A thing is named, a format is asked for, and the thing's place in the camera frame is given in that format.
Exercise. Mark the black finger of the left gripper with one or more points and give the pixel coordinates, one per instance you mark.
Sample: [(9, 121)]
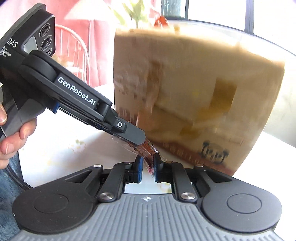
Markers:
[(124, 130)]

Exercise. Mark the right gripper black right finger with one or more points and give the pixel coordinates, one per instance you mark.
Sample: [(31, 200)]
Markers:
[(187, 184)]

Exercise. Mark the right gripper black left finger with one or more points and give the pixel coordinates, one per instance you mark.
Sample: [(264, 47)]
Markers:
[(107, 185)]

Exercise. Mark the clear brown candy wrapper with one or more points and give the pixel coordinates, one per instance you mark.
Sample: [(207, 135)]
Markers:
[(146, 150)]

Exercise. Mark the red snack packet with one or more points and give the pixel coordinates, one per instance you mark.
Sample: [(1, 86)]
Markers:
[(161, 21)]

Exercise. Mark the person's left hand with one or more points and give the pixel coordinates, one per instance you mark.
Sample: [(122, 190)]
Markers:
[(11, 144)]

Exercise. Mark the red patterned curtain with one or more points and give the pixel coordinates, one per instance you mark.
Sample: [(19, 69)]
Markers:
[(85, 36)]

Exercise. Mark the brown cardboard box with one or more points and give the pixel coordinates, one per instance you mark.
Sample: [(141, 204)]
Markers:
[(204, 99)]

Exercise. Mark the black metal window frame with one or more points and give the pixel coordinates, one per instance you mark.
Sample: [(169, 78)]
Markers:
[(271, 20)]

